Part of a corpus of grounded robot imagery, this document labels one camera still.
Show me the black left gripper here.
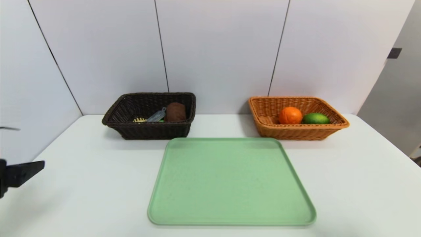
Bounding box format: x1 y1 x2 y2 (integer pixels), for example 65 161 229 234
0 159 45 199

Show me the grey case with barcode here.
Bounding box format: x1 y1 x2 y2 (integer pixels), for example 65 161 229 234
146 107 167 123

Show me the brown towel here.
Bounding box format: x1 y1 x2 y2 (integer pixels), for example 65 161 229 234
164 102 186 122

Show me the orange fruit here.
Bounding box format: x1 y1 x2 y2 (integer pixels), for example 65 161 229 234
279 106 303 125

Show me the green lime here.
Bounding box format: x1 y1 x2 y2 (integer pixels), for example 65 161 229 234
302 113 331 124

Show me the dark brown wicker basket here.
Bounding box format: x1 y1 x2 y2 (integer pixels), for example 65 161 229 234
102 92 197 140

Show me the orange wicker basket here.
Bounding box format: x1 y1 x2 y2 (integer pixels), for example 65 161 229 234
248 96 350 141

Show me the light green plastic tray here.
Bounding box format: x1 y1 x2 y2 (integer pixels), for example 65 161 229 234
147 137 317 227

